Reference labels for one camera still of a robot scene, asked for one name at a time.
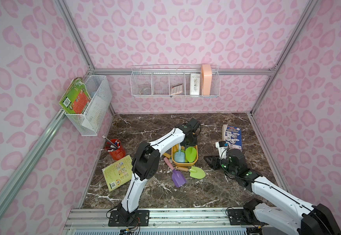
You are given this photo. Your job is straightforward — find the small pink calculator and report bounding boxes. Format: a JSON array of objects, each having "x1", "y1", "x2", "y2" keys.
[{"x1": 169, "y1": 83, "x2": 185, "y2": 96}]

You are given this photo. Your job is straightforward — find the light blue plastic shovel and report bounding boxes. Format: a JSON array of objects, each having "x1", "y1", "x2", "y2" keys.
[{"x1": 174, "y1": 144, "x2": 186, "y2": 163}]

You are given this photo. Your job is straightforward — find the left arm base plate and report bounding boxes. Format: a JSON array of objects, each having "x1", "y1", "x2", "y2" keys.
[{"x1": 108, "y1": 210, "x2": 150, "y2": 227}]

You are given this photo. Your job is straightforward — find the yellow plastic storage box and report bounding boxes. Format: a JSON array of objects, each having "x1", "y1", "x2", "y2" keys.
[{"x1": 171, "y1": 145, "x2": 199, "y2": 167}]

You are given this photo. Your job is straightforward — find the green red book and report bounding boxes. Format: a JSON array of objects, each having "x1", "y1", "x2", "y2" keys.
[{"x1": 59, "y1": 77, "x2": 92, "y2": 114}]

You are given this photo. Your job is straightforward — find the round clear object on shelf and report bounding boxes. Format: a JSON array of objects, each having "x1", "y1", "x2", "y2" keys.
[{"x1": 140, "y1": 85, "x2": 152, "y2": 96}]

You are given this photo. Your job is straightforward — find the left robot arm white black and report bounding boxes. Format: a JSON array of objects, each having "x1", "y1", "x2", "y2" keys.
[{"x1": 117, "y1": 118, "x2": 200, "y2": 222}]

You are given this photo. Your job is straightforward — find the white box on shelf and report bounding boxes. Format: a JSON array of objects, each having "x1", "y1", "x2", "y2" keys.
[{"x1": 190, "y1": 73, "x2": 201, "y2": 96}]

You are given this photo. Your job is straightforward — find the red pen holder cup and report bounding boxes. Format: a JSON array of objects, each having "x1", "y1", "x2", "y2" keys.
[{"x1": 102, "y1": 135, "x2": 126, "y2": 161}]

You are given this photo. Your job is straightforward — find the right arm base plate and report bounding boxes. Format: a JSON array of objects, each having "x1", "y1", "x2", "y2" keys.
[{"x1": 225, "y1": 207, "x2": 261, "y2": 226}]

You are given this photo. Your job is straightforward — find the purple shovel pink handle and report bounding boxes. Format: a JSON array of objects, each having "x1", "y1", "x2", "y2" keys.
[{"x1": 164, "y1": 157, "x2": 187, "y2": 188}]

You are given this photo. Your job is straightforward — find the blue white book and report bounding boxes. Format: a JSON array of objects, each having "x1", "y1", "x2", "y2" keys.
[{"x1": 222, "y1": 124, "x2": 242, "y2": 151}]

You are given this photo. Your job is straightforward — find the pink box on shelf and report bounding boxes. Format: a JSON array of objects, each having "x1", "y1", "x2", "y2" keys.
[{"x1": 201, "y1": 64, "x2": 212, "y2": 96}]

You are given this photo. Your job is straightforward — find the white wire wall shelf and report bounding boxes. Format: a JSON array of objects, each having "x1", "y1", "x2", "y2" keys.
[{"x1": 130, "y1": 65, "x2": 220, "y2": 98}]

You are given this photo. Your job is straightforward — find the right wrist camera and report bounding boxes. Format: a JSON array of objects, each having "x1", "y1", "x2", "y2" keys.
[{"x1": 215, "y1": 141, "x2": 229, "y2": 160}]

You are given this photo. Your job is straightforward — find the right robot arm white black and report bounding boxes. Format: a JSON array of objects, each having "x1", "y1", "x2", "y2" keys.
[{"x1": 204, "y1": 146, "x2": 341, "y2": 235}]

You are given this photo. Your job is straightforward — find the yellow green booklet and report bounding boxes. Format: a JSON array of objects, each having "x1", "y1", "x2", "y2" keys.
[{"x1": 102, "y1": 155, "x2": 132, "y2": 192}]

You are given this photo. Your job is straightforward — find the white papers in basket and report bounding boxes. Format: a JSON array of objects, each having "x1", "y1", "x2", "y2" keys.
[{"x1": 81, "y1": 95, "x2": 109, "y2": 136}]

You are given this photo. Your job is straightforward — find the white mesh wall basket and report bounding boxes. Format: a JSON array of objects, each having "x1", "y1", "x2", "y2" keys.
[{"x1": 59, "y1": 75, "x2": 112, "y2": 136}]

